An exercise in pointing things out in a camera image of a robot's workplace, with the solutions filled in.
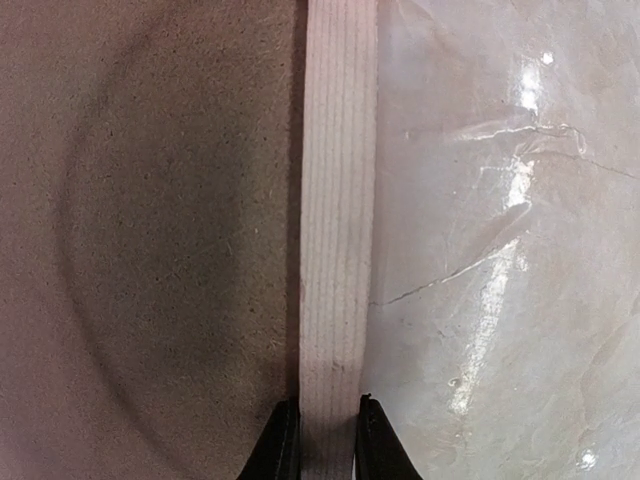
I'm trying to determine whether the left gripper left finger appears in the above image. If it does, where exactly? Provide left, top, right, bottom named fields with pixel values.
left=239, top=397, right=301, bottom=480

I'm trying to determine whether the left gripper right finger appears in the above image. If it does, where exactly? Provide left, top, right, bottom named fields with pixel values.
left=355, top=394, right=420, bottom=480

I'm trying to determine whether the brown backing board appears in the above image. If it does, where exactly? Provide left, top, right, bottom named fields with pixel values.
left=1, top=1, right=306, bottom=479

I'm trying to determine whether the red wooden picture frame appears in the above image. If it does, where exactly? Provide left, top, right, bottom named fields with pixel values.
left=299, top=1, right=378, bottom=479

